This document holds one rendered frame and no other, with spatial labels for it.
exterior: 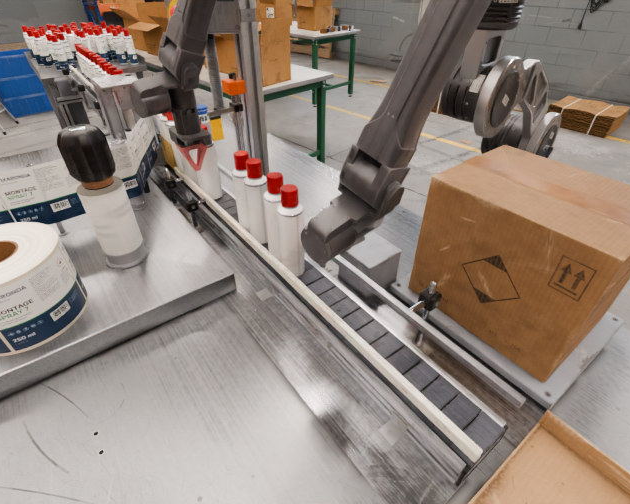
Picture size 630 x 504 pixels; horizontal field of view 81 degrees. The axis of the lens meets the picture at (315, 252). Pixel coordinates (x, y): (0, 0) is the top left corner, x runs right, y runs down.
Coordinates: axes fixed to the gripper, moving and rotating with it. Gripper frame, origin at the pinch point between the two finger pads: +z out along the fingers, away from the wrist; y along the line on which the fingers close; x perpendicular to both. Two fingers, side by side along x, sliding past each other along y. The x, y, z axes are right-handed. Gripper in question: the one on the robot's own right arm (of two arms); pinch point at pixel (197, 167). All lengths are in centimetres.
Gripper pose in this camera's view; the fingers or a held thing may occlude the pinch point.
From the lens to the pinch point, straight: 98.6
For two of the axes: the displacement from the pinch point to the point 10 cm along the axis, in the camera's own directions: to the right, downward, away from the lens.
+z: 0.1, 7.9, 6.2
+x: 7.9, -3.8, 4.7
